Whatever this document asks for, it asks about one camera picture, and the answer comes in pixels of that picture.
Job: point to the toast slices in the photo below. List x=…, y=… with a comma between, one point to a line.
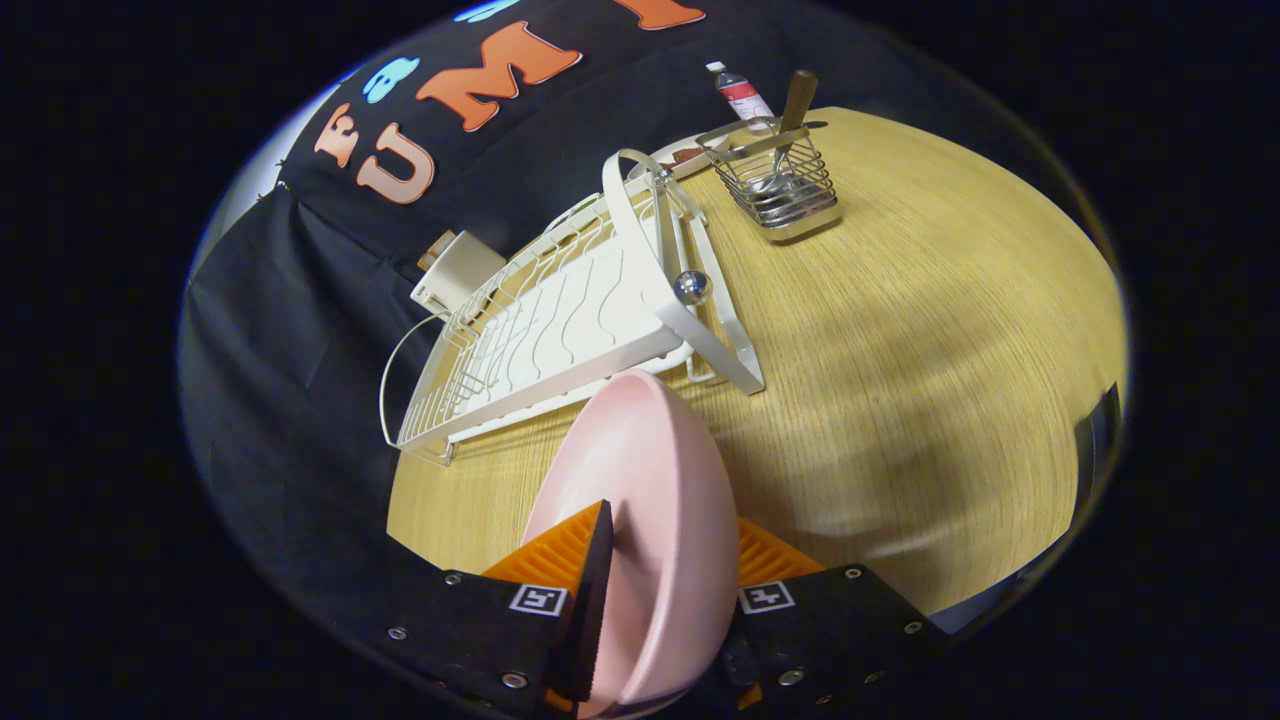
x=436, y=252

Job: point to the black backdrop cloth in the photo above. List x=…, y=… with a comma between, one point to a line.
x=300, y=330

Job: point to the red meat piece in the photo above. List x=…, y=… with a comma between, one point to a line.
x=692, y=156

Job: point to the white toaster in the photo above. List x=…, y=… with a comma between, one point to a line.
x=455, y=275

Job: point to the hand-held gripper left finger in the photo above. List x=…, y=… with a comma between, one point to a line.
x=480, y=625

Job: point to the pink plate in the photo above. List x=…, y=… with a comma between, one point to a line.
x=650, y=500

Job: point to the clear bottle red label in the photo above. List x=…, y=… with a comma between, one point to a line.
x=743, y=97

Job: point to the white plate with meat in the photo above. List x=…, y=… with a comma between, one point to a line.
x=665, y=158

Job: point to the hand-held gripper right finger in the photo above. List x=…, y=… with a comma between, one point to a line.
x=830, y=630

